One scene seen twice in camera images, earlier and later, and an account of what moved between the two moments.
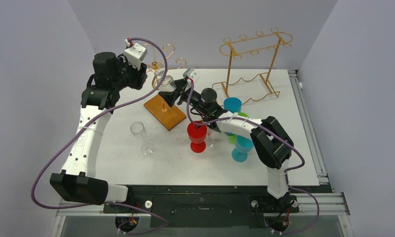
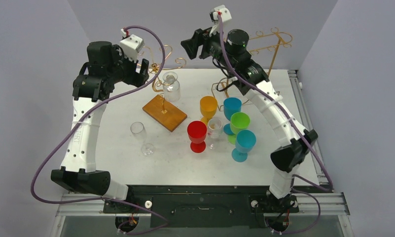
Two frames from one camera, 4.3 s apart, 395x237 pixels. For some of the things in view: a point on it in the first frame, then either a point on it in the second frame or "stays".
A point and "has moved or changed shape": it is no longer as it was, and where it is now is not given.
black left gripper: [139, 75] stays
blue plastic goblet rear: [233, 104] stays
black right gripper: [181, 97] -> [201, 43]
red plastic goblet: [197, 134] stays
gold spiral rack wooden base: [168, 117] stays
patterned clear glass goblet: [168, 84] has moved or changed shape
